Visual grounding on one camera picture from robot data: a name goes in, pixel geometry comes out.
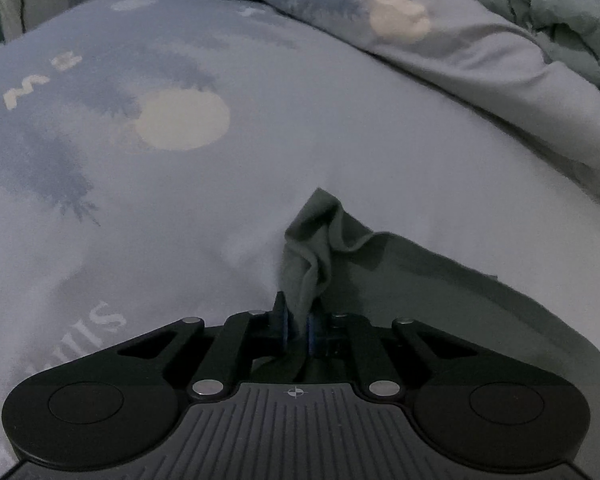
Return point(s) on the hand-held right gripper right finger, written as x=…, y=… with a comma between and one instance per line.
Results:
x=311, y=334

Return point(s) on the dark green long-sleeve shirt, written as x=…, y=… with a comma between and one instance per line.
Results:
x=410, y=280

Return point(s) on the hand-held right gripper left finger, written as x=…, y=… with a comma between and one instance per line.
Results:
x=281, y=327

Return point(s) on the blue printed bed sheet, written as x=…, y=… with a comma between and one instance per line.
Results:
x=305, y=130

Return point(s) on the grey-blue rumpled duvet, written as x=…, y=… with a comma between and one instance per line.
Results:
x=480, y=45

